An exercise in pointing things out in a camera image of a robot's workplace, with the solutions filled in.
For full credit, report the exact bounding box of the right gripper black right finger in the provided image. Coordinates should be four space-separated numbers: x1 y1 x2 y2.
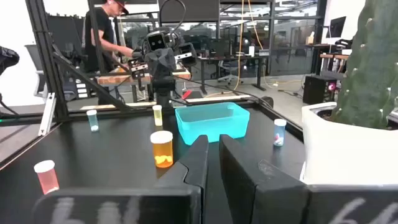
219 134 307 224

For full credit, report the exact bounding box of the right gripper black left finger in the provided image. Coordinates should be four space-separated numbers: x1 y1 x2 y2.
154 135 209 224

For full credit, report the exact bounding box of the small white bottle top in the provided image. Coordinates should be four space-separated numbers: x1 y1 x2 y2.
273 118 287 147

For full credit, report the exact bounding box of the small white bottle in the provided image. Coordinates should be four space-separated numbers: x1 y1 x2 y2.
273 118 287 147
152 105 164 127

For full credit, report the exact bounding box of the pink pill bottle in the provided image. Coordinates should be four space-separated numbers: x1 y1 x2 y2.
33 159 60 195

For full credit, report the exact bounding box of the teal plastic bin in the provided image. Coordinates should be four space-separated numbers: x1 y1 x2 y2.
174 101 251 146

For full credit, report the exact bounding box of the wooden workbench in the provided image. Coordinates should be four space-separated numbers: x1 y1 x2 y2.
95 65 192 88

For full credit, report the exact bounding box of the person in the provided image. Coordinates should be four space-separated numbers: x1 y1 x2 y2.
83 0 134 74

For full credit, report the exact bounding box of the black office desk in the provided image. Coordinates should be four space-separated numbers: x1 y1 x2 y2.
195 54 271 94

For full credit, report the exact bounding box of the grey office chair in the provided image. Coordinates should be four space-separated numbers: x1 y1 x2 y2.
24 43 47 99
217 60 246 86

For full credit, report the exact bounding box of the white plant pot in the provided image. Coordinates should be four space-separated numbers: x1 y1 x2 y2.
299 101 398 187

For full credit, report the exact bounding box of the black computer tower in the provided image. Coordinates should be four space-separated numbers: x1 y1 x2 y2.
303 74 336 105

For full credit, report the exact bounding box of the white aluminium bar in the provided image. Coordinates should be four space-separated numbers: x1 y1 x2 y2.
37 92 57 137

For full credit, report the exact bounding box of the green cactus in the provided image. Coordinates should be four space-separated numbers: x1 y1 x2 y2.
329 0 398 131

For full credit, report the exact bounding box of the black computer monitor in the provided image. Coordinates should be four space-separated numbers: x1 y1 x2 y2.
325 16 348 39

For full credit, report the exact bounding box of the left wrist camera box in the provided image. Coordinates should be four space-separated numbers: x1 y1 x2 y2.
145 30 168 52

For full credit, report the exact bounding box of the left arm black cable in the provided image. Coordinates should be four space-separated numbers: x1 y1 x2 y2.
157 0 187 35

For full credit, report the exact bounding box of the yellow hanging cable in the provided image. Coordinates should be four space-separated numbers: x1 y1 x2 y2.
233 0 246 91
247 0 265 50

